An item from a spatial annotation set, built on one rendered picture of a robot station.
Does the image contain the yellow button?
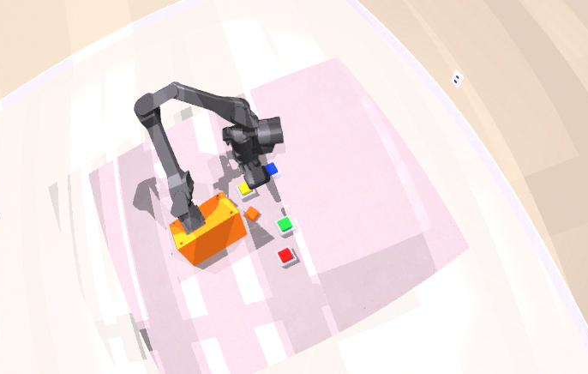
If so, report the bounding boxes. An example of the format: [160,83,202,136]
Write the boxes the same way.
[235,182,256,202]

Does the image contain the blue button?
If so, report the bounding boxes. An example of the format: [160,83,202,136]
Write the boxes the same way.
[264,161,281,183]

